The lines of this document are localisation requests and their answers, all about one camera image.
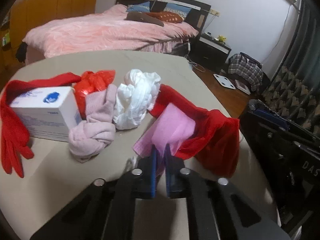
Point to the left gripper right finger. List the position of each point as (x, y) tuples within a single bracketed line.
[(216, 209)]

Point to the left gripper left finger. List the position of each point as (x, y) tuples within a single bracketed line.
[(104, 209)]

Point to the red cloth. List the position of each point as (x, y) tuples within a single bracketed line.
[(215, 142)]

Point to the pale pink knit cloth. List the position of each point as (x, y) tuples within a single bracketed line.
[(97, 131)]

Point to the pink sheet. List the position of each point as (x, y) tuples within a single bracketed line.
[(171, 128)]

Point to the white glove box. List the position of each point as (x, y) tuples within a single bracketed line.
[(48, 112)]

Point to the red glove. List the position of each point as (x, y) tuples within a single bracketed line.
[(14, 135)]

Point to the white plastic bag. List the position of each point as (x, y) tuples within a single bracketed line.
[(134, 97)]

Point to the red plastic bag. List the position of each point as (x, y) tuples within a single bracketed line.
[(91, 82)]

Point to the pink white floor box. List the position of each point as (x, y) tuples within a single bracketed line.
[(242, 87)]

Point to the white bathroom scale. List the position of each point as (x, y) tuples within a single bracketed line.
[(224, 81)]

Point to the patterned curtain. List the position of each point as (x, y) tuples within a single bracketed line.
[(294, 91)]

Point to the plaid clothing pile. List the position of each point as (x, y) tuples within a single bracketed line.
[(247, 68)]

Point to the black nightstand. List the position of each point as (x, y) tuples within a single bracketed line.
[(209, 53)]

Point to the yellow toy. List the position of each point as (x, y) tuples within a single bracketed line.
[(222, 39)]

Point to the black garment on bed corner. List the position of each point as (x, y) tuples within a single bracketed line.
[(21, 52)]

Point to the pink covered bed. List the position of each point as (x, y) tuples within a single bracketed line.
[(109, 30)]

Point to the dark wooden headboard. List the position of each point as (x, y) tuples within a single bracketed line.
[(195, 13)]

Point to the brown cushion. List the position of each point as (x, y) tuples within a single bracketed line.
[(144, 18)]

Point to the red dotted pillow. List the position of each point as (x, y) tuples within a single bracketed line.
[(166, 16)]

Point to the right blue pillow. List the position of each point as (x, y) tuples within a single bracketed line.
[(177, 9)]

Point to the blue pillow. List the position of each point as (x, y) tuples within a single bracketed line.
[(142, 7), (177, 9)]

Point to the left blue pillow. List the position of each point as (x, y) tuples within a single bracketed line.
[(142, 7)]

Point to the wooden wardrobe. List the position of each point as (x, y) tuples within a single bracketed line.
[(25, 15)]

